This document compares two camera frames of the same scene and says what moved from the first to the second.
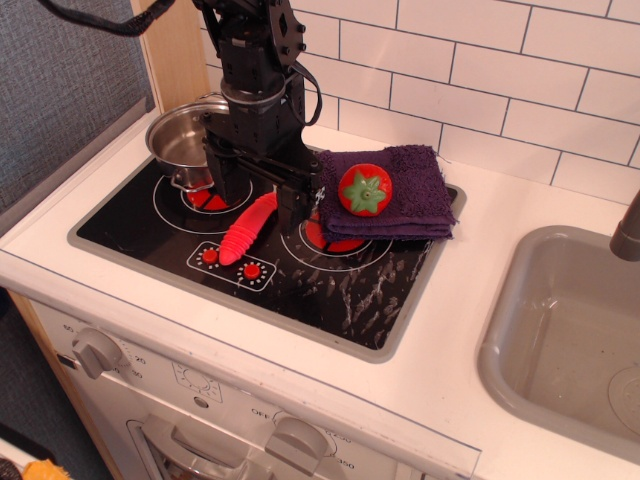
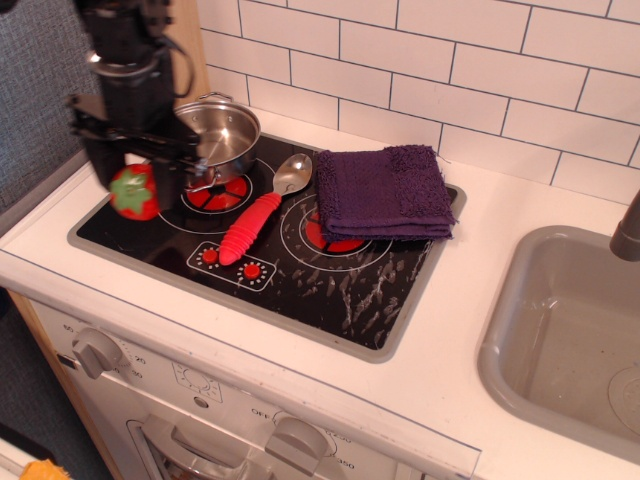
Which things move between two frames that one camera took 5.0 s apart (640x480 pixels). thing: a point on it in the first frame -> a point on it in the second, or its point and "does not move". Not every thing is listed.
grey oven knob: [297, 442] does not move
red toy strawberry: [365, 190] -> [133, 192]
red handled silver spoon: [244, 231] does not move
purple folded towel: [419, 208] does not move
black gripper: [264, 124] -> [138, 111]
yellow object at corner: [44, 470] does not move
